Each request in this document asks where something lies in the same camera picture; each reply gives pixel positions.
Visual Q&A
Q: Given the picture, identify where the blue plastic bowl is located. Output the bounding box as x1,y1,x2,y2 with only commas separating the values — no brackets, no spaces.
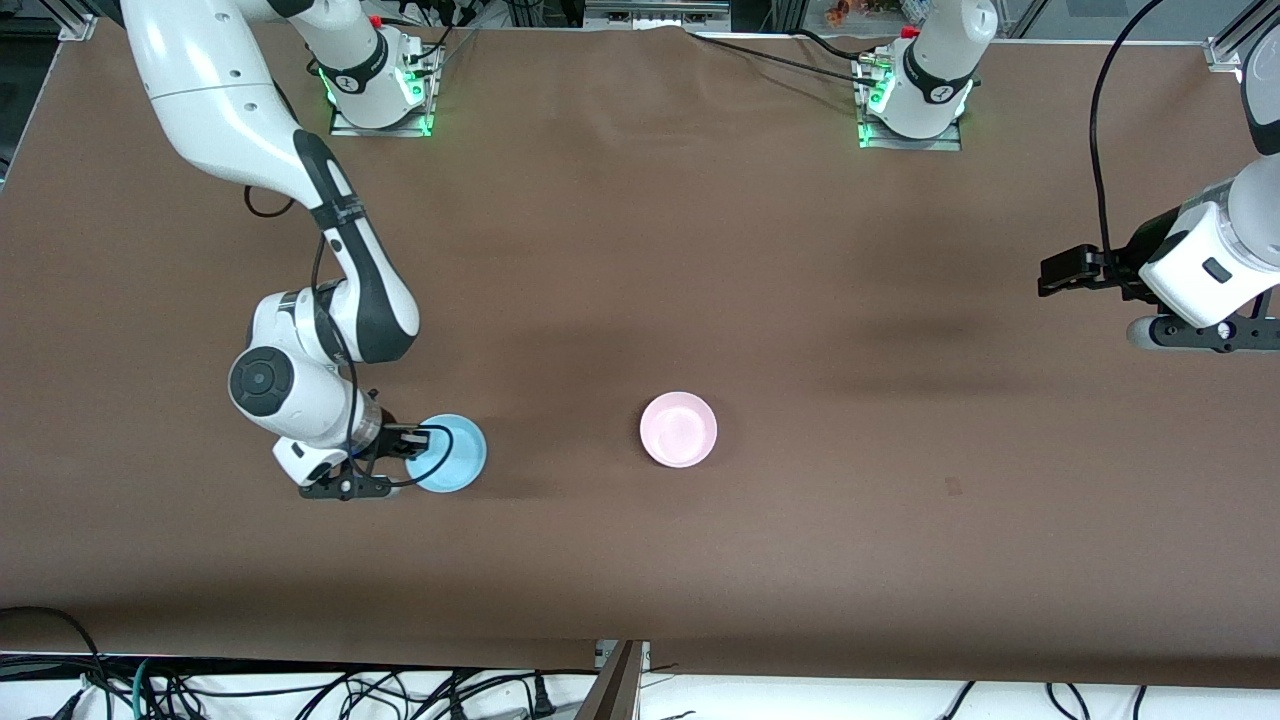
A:
405,413,488,493

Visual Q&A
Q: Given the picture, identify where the pink plastic bowl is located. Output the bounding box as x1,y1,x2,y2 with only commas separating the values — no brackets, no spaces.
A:
640,391,718,467

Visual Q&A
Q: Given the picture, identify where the brown table cover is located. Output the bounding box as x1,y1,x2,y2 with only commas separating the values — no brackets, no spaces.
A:
0,20,1280,691

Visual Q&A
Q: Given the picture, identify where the grey metal box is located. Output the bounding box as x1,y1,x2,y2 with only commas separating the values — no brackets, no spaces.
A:
584,0,732,32

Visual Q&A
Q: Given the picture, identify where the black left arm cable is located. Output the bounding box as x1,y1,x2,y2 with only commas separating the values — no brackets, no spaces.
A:
1088,0,1169,301

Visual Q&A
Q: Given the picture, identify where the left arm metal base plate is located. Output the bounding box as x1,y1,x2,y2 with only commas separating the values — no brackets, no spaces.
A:
857,52,964,152

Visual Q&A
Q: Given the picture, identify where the aluminium frame corner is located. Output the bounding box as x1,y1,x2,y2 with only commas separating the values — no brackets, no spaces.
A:
1204,0,1280,141
55,0,101,43

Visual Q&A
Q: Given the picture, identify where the grey metal frame post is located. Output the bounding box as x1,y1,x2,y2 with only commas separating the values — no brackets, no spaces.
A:
575,640,652,720

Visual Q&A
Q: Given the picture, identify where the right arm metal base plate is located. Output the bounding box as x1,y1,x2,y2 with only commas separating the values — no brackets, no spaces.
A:
329,40,446,138

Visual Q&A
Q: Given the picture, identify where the short black base cable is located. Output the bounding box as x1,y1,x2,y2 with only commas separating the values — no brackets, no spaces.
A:
793,27,883,63

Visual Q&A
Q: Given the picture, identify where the thick black floor cable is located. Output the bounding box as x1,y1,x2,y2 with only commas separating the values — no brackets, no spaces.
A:
0,605,111,701

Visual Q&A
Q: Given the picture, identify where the long black base cable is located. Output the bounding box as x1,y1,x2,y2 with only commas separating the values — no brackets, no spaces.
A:
685,30,867,81

